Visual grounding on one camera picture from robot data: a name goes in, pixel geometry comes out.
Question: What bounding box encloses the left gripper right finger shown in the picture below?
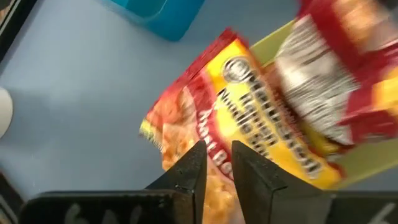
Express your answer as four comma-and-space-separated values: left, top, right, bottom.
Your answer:
231, 139, 332, 224

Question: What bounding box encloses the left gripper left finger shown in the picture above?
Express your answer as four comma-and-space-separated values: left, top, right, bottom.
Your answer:
144, 139, 208, 224

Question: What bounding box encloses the red beef ramen pack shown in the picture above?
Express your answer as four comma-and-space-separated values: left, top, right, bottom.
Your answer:
138, 27, 343, 224
275, 0, 398, 147

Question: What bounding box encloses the yellow-green plastic bin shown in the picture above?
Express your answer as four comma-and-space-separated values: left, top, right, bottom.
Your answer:
248, 18, 398, 190

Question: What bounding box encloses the blue plastic bin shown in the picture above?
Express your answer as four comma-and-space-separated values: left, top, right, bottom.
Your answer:
99, 0, 206, 43

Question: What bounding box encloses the black metal table frame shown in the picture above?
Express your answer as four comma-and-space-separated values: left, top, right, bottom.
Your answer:
0, 0, 38, 63

